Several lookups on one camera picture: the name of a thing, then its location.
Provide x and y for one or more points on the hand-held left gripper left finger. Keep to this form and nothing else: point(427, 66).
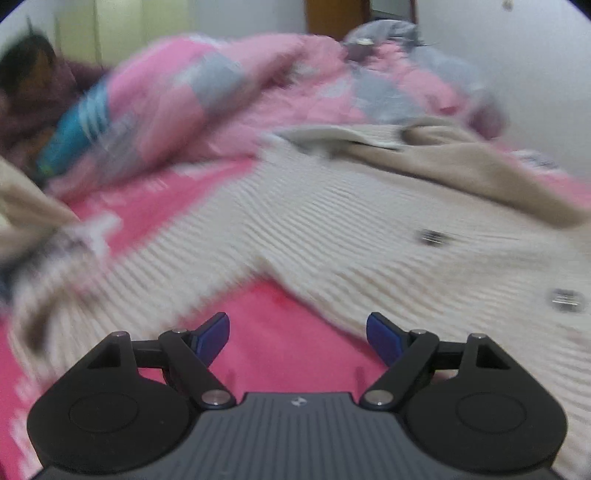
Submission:
point(212, 339)

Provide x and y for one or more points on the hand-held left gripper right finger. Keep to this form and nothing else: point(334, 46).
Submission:
point(383, 339)

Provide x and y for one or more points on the beige white checked coat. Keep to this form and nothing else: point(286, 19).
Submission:
point(369, 217)

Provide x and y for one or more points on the cream folded garment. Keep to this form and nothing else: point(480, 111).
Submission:
point(27, 207)

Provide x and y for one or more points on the pink grey floral duvet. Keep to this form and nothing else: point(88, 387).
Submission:
point(184, 106)

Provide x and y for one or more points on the blue striped blanket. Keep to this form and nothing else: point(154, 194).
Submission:
point(74, 134)

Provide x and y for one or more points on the pale green wardrobe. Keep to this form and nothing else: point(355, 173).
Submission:
point(124, 32)

